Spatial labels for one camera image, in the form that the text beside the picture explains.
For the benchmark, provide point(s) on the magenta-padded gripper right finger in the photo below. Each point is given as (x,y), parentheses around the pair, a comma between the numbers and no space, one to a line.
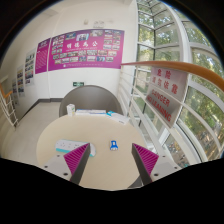
(166,165)

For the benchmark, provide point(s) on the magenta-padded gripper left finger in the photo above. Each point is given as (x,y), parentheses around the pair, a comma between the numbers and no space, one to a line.
(56,165)

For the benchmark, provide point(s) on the blue and white charger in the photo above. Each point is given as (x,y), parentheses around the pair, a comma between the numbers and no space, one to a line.
(114,145)

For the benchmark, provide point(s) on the small upright white box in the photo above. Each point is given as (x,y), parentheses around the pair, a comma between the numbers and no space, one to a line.
(70,110)

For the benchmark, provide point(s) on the warning sign with red letters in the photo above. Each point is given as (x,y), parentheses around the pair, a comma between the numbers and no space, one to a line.
(163,106)

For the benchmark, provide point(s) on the flat white box teal end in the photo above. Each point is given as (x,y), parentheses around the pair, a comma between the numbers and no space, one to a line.
(119,117)

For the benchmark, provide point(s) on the white stair railing orange handrail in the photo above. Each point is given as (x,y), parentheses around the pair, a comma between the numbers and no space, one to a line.
(8,108)

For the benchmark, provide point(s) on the green exit sign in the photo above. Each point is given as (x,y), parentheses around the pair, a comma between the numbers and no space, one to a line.
(78,84)

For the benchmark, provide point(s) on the white railing with orange handrail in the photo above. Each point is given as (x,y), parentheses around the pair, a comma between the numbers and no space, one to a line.
(173,65)

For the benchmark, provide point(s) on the row of white wall posters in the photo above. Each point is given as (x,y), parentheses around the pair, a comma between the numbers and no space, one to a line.
(29,68)

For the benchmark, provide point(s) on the narrow magenta wall poster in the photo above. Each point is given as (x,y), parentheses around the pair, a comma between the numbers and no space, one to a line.
(42,56)

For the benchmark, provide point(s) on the large magenta wall poster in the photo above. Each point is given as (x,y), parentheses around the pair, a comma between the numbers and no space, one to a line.
(85,50)

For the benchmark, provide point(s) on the white wall-mounted fixture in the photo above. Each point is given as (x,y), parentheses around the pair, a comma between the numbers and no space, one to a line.
(98,24)

